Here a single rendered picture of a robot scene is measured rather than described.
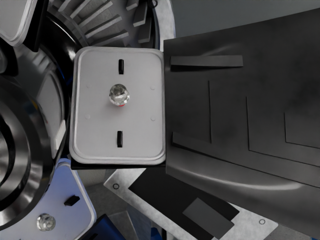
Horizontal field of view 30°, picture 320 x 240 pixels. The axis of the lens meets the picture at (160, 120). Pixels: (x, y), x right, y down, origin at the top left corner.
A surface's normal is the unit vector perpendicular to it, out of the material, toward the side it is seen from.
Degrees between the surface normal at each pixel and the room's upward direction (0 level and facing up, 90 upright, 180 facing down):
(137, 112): 7
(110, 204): 43
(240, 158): 13
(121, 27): 64
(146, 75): 7
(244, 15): 90
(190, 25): 90
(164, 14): 50
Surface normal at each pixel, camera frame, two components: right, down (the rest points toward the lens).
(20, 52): 0.55, -0.77
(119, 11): 0.81, -0.29
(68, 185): 0.71, 0.00
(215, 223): -0.01, 0.38
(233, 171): 0.14, -0.30
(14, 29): -0.71, -0.05
